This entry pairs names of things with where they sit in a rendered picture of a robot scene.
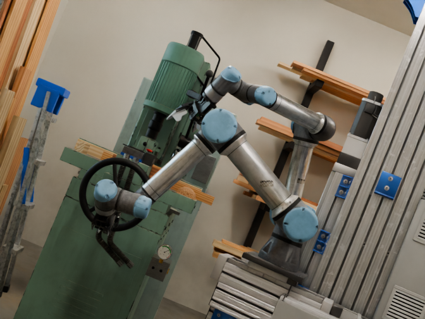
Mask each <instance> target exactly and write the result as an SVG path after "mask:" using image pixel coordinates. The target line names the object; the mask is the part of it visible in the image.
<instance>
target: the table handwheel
mask: <svg viewBox="0 0 425 319"><path fill-rule="evenodd" d="M109 165H113V182H114V183H115V184H116V186H117V187H118V179H117V165H123V166H127V167H129V168H131V169H132V170H134V171H135V172H136V173H137V174H138V175H139V176H140V178H141V179H142V181H143V183H144V184H145V183H146V182H147V181H148V180H149V177H148V175H147V174H146V172H145V171H144V170H143V169H142V168H141V167H140V166H139V165H138V164H136V163H135V162H133V161H131V160H129V159H125V158H107V159H104V160H102V161H99V162H97V163H96V164H94V165H93V166H92V167H91V168H89V170H88V171H87V172H86V174H85V175H84V176H83V179H82V181H81V184H80V188H79V201H80V206H81V209H82V211H83V213H84V215H85V216H86V217H87V218H88V219H89V221H90V222H92V221H93V219H94V217H95V215H94V214H93V213H92V212H93V211H95V206H93V207H92V208H89V206H88V204H87V198H86V191H87V186H88V183H89V181H90V179H91V178H92V176H93V175H94V174H95V172H97V171H98V170H100V169H101V168H103V167H105V166H109ZM118 188H120V187H118ZM120 189H121V188H120ZM142 220H143V219H142V218H136V217H135V218H134V219H132V220H130V221H129V222H126V223H122V224H119V225H118V227H117V228H113V229H112V232H119V231H124V230H128V229H130V228H132V227H134V226H136V225H138V224H139V223H140V222H141V221H142Z"/></svg>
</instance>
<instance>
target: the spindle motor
mask: <svg viewBox="0 0 425 319"><path fill-rule="evenodd" d="M203 62H204V55H203V54H201V53H200V52H198V51H196V50H195V49H193V48H191V47H188V46H186V45H184V44H180V43H178V42H170V43H169V44H168V46H167V48H166V50H165V52H164V55H163V58H162V61H161V62H160V65H159V67H158V69H157V72H156V74H155V77H154V79H153V81H152V84H151V86H150V89H149V91H148V93H147V96H146V98H145V101H144V103H143V105H144V106H145V107H146V108H148V109H150V110H152V111H158V112H160V113H162V114H165V115H166V116H167V117H169V116H170V114H171V113H172V112H174V110H176V109H177V108H178V107H179V106H181V105H183V104H185V103H186V102H187V100H188V96H187V95H186V93H187V91H188V89H189V90H192V87H193V86H194V83H195V80H196V78H197V76H198V74H199V71H200V68H201V66H202V64H203Z"/></svg>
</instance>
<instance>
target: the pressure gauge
mask: <svg viewBox="0 0 425 319"><path fill-rule="evenodd" d="M164 252H165V253H164ZM172 252H173V251H172V248H171V246H169V245H167V244H163V245H161V246H159V247H158V249H157V255H158V257H159V258H160V260H159V262H160V263H163V260H167V259H169V258H170V257H171V255H172Z"/></svg>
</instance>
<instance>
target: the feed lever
mask: <svg viewBox="0 0 425 319"><path fill-rule="evenodd" d="M213 75H214V73H213V71H212V70H207V71H206V77H207V78H206V81H205V83H204V86H203V88H202V92H201V95H202V93H203V92H204V91H205V89H206V87H207V84H208V81H209V79H210V78H211V77H212V76H213ZM193 122H194V120H191V121H190V125H189V127H188V130H187V133H186V135H182V136H181V137H180V140H179V142H178V147H180V148H181V149H180V150H182V149H183V148H184V147H185V146H186V145H188V144H189V143H190V142H191V138H189V137H188V136H189V133H190V130H191V128H192V125H193Z"/></svg>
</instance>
